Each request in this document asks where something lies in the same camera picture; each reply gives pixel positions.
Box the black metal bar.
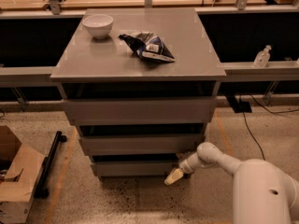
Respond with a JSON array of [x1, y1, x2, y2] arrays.
[[34, 131, 67, 199]]

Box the grey bottom drawer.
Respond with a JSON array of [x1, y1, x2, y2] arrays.
[[91, 161, 178, 177]]

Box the grey metal rail frame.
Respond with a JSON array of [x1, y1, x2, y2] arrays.
[[0, 0, 299, 89]]

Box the grey top drawer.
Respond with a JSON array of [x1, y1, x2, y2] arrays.
[[62, 97, 216, 125]]

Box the grey drawer cabinet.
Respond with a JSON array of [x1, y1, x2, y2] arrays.
[[51, 8, 225, 164]]

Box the grey drawer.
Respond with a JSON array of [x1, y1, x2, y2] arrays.
[[79, 133, 203, 156], [62, 97, 216, 125], [91, 161, 178, 177]]

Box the white ceramic bowl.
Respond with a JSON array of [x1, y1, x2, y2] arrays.
[[82, 14, 113, 39]]

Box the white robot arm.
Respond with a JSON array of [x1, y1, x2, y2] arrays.
[[164, 142, 299, 224]]

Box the grey middle drawer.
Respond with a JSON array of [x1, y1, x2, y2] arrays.
[[79, 133, 203, 156]]

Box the cardboard box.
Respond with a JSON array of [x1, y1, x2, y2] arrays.
[[0, 126, 45, 224]]

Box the black power adapter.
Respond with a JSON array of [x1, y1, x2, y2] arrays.
[[226, 96, 252, 113]]

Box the black floor cable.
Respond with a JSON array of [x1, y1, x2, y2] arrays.
[[239, 93, 299, 161]]

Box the clear sanitizer bottle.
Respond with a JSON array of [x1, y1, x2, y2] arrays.
[[253, 45, 272, 68]]

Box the blue chip bag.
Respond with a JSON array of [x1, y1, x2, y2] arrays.
[[119, 32, 175, 63]]

